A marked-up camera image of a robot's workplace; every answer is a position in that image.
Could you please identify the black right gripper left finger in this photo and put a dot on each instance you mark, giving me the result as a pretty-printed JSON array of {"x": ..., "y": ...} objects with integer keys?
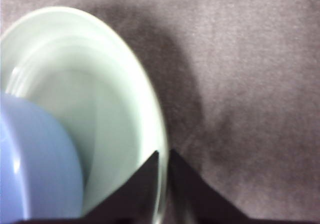
[{"x": 132, "y": 196}]

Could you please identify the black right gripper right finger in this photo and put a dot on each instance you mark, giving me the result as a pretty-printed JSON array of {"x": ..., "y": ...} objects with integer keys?
[{"x": 197, "y": 201}]

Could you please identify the green plate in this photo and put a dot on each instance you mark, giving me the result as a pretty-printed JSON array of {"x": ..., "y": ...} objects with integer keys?
[{"x": 100, "y": 109}]

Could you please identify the blue bowl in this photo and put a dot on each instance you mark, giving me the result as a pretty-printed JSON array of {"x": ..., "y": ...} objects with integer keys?
[{"x": 37, "y": 159}]

